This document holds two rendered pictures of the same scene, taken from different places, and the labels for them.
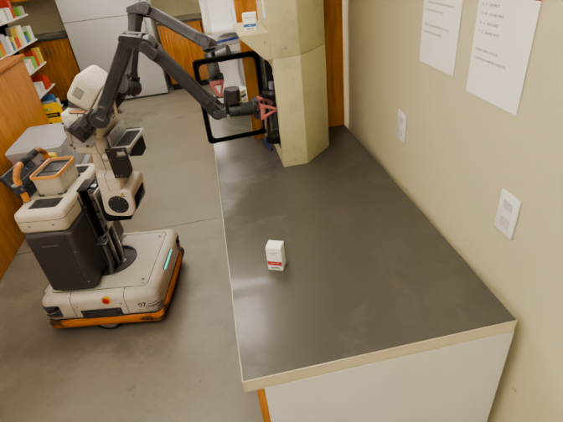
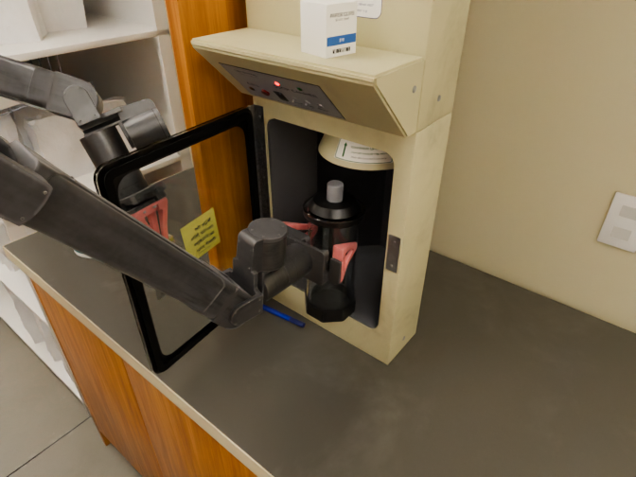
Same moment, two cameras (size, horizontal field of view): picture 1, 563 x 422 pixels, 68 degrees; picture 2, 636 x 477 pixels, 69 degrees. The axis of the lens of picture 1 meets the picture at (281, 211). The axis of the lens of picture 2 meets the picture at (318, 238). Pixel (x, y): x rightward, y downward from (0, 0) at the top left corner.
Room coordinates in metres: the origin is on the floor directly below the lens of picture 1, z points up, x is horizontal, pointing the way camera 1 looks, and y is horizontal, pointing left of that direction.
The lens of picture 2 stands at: (1.33, 0.48, 1.65)
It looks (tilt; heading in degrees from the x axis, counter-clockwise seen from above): 34 degrees down; 316
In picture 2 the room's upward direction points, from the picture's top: straight up
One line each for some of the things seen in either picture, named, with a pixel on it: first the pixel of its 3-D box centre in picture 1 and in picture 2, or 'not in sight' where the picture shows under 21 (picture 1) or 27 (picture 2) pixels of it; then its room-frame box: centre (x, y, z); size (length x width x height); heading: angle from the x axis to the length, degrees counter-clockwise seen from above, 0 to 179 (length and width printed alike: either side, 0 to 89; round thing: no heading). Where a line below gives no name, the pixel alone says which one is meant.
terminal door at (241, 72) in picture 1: (232, 99); (201, 242); (1.95, 0.17, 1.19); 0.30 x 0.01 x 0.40; 102
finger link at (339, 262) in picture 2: (266, 109); (333, 253); (1.77, 0.02, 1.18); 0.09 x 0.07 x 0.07; 97
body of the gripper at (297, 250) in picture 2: (248, 108); (291, 263); (1.80, 0.09, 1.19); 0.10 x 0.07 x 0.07; 7
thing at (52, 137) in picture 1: (51, 154); not in sight; (3.28, 1.84, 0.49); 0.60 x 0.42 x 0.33; 7
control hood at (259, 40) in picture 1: (250, 40); (299, 84); (1.82, 0.04, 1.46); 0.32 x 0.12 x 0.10; 7
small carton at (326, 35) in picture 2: (250, 21); (328, 26); (1.77, 0.04, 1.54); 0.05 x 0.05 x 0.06; 85
